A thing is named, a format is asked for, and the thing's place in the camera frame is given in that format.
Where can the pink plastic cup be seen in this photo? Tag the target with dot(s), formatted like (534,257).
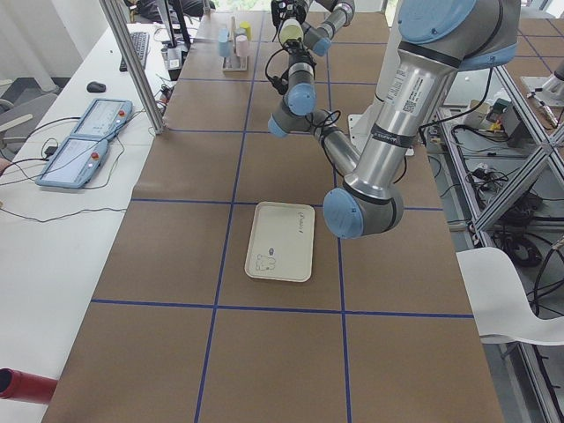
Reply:
(242,46)

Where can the upper teach pendant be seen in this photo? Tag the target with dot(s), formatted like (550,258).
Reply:
(103,118)

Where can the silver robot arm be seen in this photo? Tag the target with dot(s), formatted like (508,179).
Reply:
(430,42)
(318,39)

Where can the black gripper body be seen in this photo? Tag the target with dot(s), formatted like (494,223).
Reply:
(294,47)
(302,6)

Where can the pale green cup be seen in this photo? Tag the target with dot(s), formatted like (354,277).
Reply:
(290,30)

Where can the cream plastic tray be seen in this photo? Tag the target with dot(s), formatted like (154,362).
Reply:
(281,242)

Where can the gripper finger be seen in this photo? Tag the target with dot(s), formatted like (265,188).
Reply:
(294,44)

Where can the aluminium frame post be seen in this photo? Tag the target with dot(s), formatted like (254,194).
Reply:
(117,23)

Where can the lower teach pendant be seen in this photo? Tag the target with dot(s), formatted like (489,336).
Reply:
(74,163)

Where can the grey plastic cup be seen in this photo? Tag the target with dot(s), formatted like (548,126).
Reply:
(240,31)

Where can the teach pendant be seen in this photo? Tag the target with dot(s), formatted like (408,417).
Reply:
(103,118)
(74,163)

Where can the white wire cup rack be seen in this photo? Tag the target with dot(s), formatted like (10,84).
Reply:
(233,63)

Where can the yellow plastic cup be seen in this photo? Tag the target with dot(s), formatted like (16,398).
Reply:
(246,27)

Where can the light blue cup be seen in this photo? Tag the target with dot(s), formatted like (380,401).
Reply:
(224,46)
(224,32)

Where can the red cylinder tube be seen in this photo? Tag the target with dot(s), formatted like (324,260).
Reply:
(24,387)

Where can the black computer mouse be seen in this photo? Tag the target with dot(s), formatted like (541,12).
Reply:
(96,87)

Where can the black keyboard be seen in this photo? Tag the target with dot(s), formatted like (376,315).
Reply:
(140,42)

